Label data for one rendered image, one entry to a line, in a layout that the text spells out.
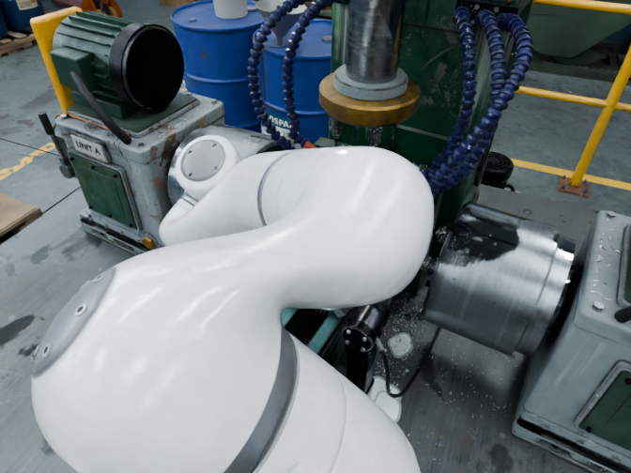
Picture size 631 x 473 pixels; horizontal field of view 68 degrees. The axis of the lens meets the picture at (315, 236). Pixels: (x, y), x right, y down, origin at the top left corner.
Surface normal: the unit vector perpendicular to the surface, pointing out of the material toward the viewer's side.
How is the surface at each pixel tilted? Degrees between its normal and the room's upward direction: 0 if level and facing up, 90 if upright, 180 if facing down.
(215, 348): 54
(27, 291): 0
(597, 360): 90
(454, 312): 88
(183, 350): 45
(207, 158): 30
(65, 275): 0
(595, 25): 91
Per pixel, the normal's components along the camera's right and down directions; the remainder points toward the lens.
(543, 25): -0.37, 0.57
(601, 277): 0.01, -0.76
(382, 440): 0.78, -0.47
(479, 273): -0.37, -0.04
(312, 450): 0.63, -0.14
